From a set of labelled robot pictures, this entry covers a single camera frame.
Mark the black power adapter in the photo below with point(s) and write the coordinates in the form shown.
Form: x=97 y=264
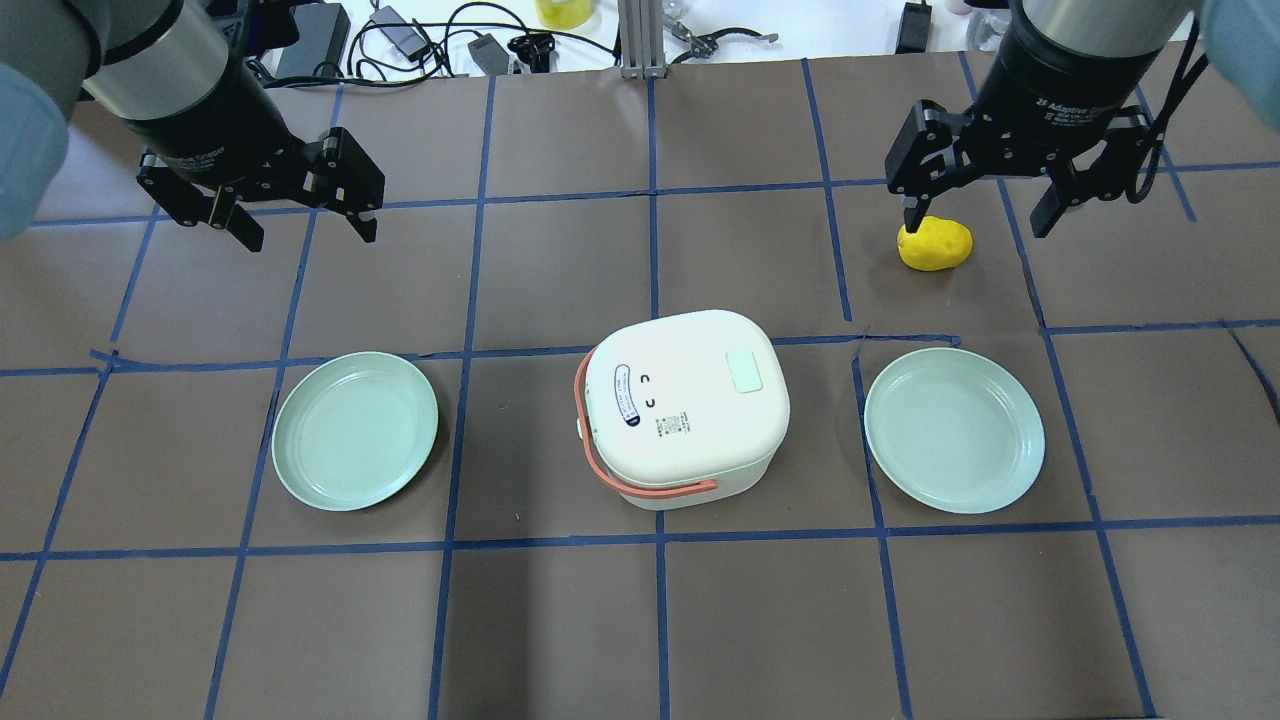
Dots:
x=322 y=30

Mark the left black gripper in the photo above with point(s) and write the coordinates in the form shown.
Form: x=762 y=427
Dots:
x=205 y=125

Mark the white rice cooker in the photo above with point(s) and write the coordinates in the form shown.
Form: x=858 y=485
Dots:
x=681 y=410

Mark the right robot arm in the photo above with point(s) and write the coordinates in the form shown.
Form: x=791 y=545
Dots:
x=1238 y=38

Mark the small black adapter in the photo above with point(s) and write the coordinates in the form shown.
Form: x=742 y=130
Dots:
x=915 y=26

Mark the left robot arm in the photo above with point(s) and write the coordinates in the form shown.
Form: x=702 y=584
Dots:
x=139 y=59

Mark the left green plate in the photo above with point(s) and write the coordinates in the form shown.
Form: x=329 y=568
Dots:
x=354 y=431

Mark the yellow lemon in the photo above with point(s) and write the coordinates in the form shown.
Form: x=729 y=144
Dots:
x=937 y=244

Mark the right green plate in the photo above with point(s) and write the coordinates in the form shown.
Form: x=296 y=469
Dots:
x=955 y=430

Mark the yellow cup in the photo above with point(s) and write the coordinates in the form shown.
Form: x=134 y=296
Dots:
x=564 y=15

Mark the aluminium frame post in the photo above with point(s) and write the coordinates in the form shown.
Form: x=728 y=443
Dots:
x=640 y=32

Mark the grey power brick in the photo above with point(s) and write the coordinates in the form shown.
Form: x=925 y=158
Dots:
x=488 y=55

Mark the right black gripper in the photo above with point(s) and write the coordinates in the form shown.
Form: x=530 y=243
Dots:
x=1058 y=85

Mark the green plate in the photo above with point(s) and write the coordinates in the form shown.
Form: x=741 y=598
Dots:
x=354 y=431
x=955 y=430

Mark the metal pliers tool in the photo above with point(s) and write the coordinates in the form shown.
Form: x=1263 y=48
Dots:
x=705 y=46

